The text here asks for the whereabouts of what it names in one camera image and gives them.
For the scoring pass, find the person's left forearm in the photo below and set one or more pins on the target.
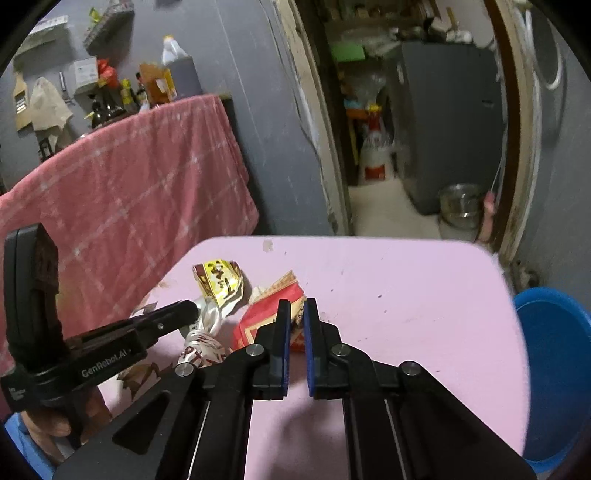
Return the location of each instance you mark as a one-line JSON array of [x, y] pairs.
[[25, 454]]

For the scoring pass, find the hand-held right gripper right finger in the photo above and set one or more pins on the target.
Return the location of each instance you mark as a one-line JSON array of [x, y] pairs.
[[313, 364]]

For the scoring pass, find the beige dish towel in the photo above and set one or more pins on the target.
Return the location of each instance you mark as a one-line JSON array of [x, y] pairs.
[[51, 106]]

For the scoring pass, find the grey washing machine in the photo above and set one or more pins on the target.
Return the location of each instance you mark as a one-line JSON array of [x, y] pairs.
[[448, 129]]

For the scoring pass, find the cooking oil jug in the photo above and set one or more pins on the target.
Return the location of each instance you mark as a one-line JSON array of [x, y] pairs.
[[182, 74]]

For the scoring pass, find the sauce bottle yellow label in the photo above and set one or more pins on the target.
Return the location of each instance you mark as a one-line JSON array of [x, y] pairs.
[[129, 98]]

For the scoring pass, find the wooden grater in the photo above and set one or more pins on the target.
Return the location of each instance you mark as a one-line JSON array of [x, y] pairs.
[[21, 104]]

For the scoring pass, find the blue plastic bucket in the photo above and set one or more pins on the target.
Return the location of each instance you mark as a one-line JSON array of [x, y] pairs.
[[558, 369]]

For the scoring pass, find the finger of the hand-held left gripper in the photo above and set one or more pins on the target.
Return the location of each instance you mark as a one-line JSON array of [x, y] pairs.
[[171, 316]]

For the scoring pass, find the silver white wrapper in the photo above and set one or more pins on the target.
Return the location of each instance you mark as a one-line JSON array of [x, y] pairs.
[[203, 344]]

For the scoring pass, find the white plastic basket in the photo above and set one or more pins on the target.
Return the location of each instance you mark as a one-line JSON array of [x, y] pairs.
[[41, 39]]

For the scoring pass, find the orange carton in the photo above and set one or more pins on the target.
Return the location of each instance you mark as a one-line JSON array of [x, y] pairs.
[[159, 85]]

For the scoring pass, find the wooden door frame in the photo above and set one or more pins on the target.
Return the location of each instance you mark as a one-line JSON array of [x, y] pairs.
[[307, 138]]

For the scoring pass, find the red packet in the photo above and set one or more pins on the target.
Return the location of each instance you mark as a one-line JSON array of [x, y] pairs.
[[263, 318]]

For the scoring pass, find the white plastic box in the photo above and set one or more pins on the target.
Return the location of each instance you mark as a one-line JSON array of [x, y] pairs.
[[85, 74]]

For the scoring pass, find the white red rice sack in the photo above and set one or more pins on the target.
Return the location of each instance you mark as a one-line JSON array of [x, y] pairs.
[[376, 157]]

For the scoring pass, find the green box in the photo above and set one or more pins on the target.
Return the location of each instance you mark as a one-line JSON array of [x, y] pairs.
[[349, 50]]

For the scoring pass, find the pink bottle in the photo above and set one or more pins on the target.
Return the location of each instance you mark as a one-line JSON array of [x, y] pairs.
[[487, 217]]

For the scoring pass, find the red plastic bag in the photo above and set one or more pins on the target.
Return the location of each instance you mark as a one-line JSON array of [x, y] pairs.
[[107, 74]]

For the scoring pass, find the yellow snack wrapper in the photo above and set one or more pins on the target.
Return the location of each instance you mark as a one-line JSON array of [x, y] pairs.
[[219, 279]]

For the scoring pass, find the wall spice rack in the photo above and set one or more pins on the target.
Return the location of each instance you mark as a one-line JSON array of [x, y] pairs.
[[108, 27]]

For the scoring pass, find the pink plaid blanket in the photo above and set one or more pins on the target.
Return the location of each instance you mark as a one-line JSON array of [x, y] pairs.
[[138, 184]]

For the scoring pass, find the person's left hand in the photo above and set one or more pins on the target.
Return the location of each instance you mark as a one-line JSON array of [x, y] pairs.
[[46, 429]]

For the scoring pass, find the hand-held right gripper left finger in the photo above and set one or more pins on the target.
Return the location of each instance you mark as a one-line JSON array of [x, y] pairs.
[[282, 360]]

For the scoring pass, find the steel pot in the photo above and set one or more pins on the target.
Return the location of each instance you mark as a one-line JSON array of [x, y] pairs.
[[461, 210]]

